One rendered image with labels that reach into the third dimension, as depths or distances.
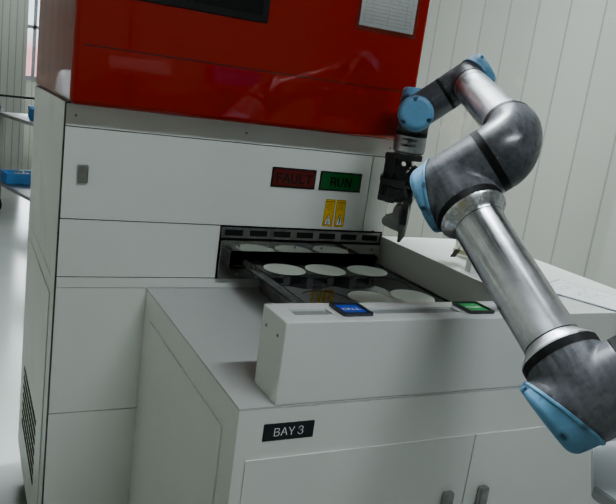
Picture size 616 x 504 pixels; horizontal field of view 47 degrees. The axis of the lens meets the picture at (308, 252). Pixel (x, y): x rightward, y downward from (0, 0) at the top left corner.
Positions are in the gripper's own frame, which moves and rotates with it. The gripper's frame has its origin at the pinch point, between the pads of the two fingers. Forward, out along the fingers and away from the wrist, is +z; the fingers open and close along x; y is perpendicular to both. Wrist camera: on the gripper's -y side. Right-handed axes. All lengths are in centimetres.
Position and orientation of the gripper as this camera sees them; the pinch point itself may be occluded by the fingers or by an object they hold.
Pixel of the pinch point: (402, 237)
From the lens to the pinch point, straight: 173.5
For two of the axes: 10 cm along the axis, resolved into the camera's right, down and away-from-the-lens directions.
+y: -9.6, -1.9, 2.0
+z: -1.4, 9.6, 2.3
